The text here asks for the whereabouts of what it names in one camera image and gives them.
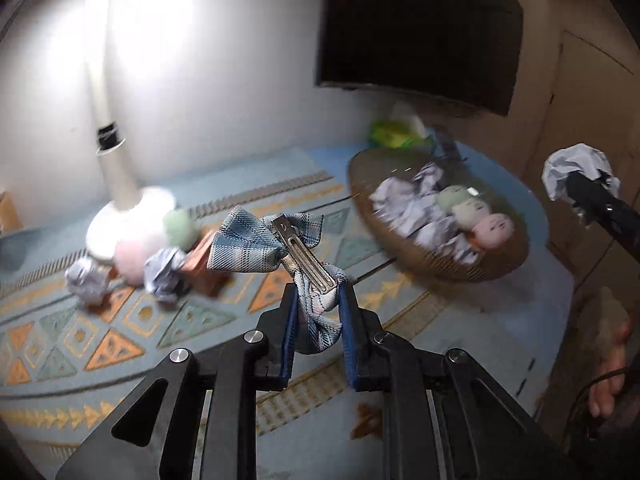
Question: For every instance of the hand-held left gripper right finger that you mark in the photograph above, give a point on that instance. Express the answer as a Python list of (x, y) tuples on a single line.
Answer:
[(351, 347)]

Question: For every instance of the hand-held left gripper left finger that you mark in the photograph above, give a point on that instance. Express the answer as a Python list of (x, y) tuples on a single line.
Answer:
[(287, 342)]

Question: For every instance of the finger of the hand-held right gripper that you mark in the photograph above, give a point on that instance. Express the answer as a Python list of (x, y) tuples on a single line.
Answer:
[(605, 210)]

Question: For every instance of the striped paper ball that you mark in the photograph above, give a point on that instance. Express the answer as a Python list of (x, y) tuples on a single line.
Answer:
[(165, 272), (575, 160), (85, 280)]

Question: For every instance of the plaid bow hair clip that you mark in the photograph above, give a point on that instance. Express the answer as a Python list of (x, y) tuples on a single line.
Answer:
[(240, 245)]

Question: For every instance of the brown wicker basket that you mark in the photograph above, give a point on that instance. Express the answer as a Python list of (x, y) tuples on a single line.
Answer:
[(435, 271)]

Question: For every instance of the three-head dango plush toy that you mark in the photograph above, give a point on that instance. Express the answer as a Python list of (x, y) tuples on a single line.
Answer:
[(492, 227)]

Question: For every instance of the pile of papers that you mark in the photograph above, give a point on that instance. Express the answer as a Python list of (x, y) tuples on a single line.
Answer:
[(410, 205)]

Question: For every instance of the person's right hand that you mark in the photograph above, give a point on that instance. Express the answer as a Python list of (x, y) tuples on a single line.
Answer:
[(607, 365)]

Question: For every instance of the orange plush piece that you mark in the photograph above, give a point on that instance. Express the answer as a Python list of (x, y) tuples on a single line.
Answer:
[(367, 420)]

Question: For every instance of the brown box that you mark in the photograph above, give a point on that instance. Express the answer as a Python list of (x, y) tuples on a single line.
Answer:
[(202, 266)]

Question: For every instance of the patterned blue rug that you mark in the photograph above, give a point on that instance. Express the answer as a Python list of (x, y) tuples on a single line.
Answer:
[(150, 320)]

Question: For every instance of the green round plush toy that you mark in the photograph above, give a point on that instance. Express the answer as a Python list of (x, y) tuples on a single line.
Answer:
[(181, 227)]

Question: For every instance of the dark blue item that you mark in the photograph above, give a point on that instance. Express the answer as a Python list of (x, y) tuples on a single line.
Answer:
[(445, 143)]

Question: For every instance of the pink round plush toy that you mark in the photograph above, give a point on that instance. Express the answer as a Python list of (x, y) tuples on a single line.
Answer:
[(132, 260)]

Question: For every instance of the green soft item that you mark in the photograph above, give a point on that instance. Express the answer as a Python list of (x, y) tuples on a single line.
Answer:
[(390, 133)]

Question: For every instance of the white paper item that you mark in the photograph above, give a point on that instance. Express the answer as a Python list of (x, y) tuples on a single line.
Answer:
[(407, 115)]

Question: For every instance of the white floor lamp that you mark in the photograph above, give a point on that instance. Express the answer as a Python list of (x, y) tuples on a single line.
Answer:
[(117, 175)]

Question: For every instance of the black television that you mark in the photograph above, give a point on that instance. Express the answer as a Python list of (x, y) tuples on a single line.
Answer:
[(420, 25)]

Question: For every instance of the grey tray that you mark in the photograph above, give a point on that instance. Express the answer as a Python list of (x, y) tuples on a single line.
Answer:
[(15, 252)]

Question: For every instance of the cardboard box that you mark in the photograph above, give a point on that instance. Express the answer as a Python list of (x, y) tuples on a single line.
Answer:
[(7, 212)]

